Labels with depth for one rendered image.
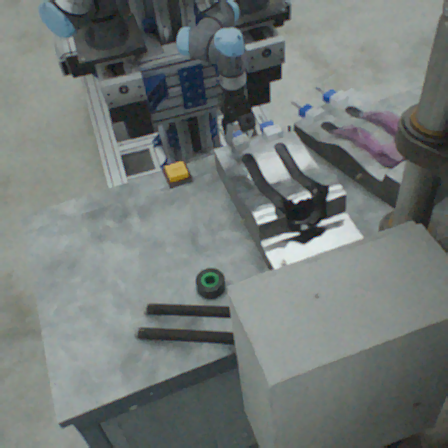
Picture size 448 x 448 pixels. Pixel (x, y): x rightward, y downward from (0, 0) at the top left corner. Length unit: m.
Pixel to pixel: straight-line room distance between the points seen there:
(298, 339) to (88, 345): 0.92
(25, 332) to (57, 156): 1.07
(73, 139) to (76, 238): 1.64
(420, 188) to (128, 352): 0.88
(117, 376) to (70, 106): 2.34
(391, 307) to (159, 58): 1.54
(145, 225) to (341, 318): 1.09
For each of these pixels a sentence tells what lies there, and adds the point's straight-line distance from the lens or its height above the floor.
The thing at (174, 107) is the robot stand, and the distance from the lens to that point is 2.28.
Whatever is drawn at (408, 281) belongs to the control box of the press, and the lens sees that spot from 0.84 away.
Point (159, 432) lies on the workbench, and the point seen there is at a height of 0.46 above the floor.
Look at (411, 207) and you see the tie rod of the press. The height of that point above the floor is 1.38.
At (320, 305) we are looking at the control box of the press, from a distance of 0.80.
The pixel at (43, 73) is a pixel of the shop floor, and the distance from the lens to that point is 3.96.
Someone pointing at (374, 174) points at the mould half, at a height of 0.87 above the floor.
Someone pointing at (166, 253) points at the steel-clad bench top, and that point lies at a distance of 1.72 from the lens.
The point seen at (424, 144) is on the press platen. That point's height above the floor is 1.54.
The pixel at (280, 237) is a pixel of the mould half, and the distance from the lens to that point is 1.64.
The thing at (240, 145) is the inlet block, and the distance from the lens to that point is 1.83.
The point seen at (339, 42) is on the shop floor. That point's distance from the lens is 3.86.
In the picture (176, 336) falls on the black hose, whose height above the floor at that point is 0.84.
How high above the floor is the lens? 2.15
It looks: 50 degrees down
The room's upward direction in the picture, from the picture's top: 8 degrees counter-clockwise
